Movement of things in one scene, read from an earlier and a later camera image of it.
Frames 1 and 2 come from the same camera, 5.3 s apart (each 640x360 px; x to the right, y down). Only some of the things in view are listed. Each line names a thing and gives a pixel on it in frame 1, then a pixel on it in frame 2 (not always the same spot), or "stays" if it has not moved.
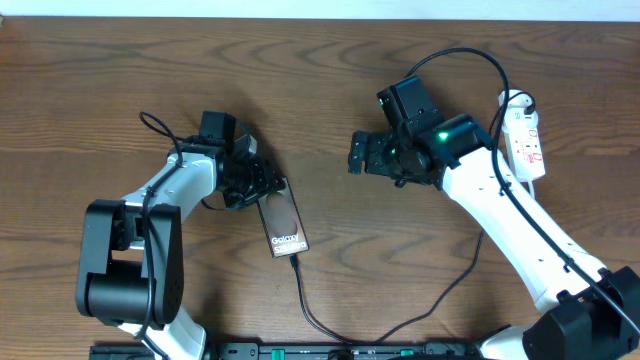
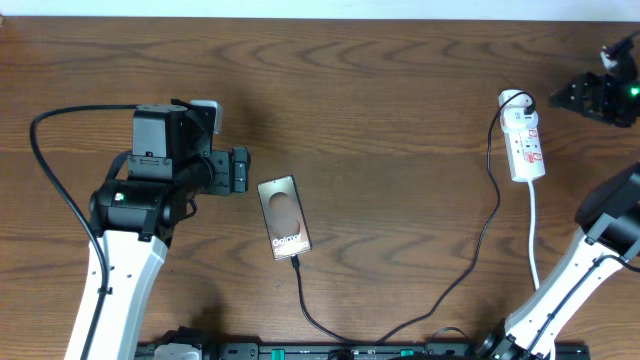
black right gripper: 374,162 -> 602,82
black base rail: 300,351 stays
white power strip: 522,131 stays
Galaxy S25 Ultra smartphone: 282,221 stays
